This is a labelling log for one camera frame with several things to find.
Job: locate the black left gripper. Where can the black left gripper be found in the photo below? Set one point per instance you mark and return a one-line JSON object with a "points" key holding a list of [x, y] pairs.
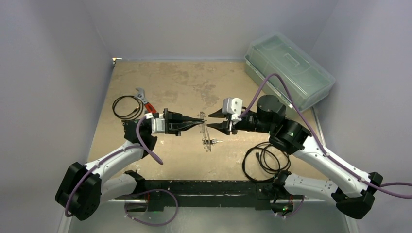
{"points": [[174, 122]]}

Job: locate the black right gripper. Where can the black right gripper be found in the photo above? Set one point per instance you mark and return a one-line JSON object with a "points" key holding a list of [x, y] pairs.
{"points": [[233, 121]]}

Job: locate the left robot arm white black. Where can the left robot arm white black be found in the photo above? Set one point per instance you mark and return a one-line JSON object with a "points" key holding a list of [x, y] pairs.
{"points": [[81, 189]]}

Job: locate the red adjustable wrench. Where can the red adjustable wrench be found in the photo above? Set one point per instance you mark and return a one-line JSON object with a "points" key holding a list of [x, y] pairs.
{"points": [[141, 96]]}

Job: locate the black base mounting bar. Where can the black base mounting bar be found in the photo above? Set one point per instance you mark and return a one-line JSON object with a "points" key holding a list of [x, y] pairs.
{"points": [[210, 194]]}

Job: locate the clear plastic storage box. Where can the clear plastic storage box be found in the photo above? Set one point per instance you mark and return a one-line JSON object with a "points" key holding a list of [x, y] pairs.
{"points": [[307, 81]]}

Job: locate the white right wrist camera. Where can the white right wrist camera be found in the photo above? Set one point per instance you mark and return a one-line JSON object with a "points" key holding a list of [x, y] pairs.
{"points": [[232, 108]]}

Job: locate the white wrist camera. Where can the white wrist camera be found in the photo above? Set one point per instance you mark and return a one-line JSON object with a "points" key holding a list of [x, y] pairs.
{"points": [[232, 108], [157, 122]]}

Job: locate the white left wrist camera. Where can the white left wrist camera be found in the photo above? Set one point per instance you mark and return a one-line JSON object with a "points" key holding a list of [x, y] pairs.
{"points": [[157, 122]]}

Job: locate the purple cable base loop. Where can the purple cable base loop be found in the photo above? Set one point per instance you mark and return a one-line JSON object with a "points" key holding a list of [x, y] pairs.
{"points": [[127, 208]]}

